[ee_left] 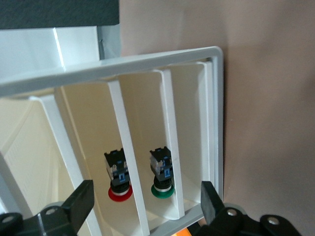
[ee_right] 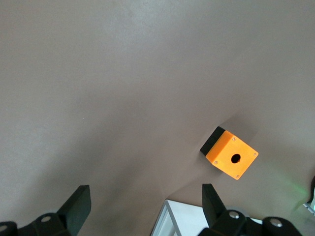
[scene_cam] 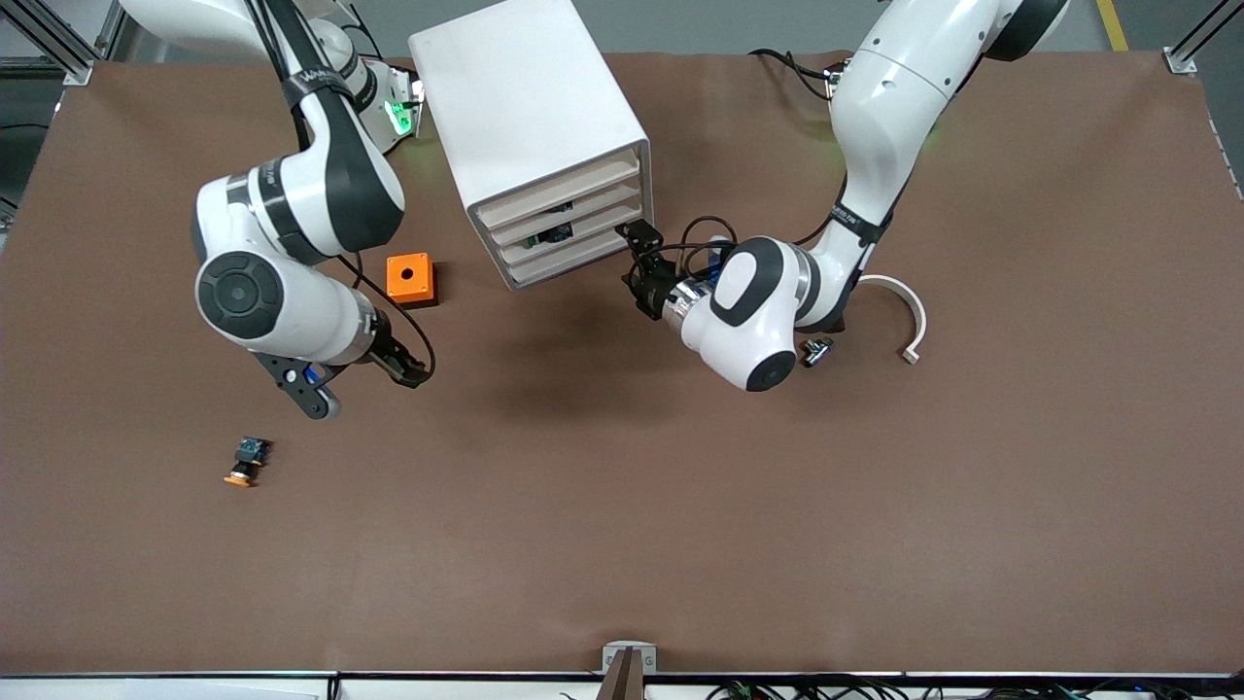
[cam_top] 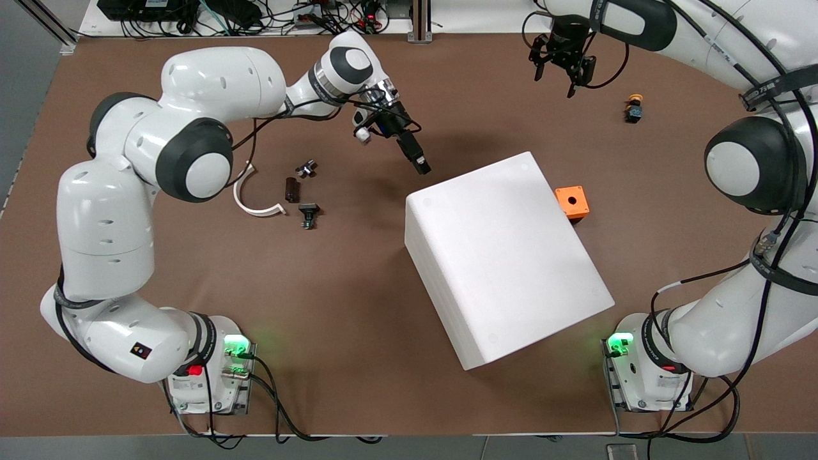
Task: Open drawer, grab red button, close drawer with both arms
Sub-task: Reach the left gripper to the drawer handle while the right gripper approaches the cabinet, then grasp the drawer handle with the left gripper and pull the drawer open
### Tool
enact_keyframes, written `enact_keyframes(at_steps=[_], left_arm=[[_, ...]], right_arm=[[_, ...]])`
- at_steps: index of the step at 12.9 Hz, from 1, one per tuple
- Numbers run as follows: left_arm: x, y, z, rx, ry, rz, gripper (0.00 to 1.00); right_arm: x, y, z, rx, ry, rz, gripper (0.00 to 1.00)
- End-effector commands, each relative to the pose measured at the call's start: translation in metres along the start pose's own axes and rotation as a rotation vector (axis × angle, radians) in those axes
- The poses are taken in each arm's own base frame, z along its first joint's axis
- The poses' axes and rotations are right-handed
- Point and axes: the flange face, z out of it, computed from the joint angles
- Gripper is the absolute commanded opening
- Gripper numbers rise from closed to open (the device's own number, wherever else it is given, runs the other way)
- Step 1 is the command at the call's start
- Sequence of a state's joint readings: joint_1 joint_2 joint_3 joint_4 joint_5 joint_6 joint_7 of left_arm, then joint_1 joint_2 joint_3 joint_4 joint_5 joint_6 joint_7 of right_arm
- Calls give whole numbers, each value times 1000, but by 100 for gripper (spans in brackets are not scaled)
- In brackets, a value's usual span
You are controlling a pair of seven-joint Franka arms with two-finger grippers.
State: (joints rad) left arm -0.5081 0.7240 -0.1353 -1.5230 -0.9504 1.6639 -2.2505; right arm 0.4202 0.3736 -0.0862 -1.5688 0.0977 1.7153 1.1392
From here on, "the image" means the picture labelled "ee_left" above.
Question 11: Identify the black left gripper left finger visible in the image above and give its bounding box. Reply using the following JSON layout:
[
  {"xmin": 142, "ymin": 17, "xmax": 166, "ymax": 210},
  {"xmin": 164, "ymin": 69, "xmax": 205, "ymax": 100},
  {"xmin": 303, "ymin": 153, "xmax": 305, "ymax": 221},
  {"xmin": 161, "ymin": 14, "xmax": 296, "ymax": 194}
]
[{"xmin": 0, "ymin": 179, "xmax": 95, "ymax": 236}]

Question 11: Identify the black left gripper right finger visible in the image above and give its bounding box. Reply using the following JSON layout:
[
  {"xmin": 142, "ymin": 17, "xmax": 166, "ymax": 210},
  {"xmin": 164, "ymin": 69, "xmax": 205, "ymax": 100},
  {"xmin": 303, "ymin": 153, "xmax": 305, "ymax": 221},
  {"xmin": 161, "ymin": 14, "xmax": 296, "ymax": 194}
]
[{"xmin": 196, "ymin": 180, "xmax": 304, "ymax": 236}]

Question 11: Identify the red mushroom push button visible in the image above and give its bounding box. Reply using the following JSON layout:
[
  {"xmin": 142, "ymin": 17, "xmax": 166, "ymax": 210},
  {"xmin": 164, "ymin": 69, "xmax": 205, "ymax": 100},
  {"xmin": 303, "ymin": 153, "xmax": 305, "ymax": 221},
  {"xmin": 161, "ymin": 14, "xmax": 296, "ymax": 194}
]
[{"xmin": 103, "ymin": 147, "xmax": 133, "ymax": 203}]

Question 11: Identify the green mushroom push button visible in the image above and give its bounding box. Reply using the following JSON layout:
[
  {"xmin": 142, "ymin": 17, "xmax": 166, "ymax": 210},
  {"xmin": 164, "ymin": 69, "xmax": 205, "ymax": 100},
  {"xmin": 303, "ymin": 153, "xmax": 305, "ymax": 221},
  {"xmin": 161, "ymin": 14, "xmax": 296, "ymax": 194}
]
[{"xmin": 149, "ymin": 146, "xmax": 175, "ymax": 199}]

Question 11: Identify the white drawer cabinet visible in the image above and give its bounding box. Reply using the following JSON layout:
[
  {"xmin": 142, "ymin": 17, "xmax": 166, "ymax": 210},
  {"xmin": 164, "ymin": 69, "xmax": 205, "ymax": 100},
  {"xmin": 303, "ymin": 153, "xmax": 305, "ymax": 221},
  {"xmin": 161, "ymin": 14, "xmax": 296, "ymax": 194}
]
[{"xmin": 0, "ymin": 45, "xmax": 224, "ymax": 236}]

